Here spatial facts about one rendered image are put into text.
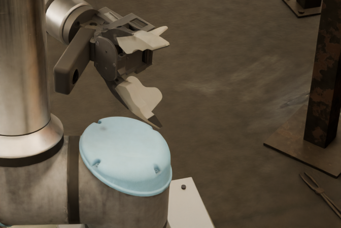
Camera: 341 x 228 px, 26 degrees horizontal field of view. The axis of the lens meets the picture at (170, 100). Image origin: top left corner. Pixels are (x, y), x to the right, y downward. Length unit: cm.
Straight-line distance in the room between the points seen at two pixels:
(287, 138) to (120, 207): 95
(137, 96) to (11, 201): 28
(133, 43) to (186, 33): 120
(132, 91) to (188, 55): 104
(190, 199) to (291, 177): 59
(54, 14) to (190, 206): 37
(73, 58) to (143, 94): 13
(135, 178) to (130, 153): 4
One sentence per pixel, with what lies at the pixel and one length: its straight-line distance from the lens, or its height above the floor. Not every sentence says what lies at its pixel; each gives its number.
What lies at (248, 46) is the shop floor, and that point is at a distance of 219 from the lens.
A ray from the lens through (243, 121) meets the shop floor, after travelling 190.
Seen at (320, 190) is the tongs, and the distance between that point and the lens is 171.
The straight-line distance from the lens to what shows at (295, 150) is 181.
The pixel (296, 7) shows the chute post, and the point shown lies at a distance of 239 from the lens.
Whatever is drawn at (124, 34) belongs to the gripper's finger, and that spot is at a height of 62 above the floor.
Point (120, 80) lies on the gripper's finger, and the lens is 112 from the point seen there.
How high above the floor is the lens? 116
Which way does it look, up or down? 37 degrees down
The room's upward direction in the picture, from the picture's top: straight up
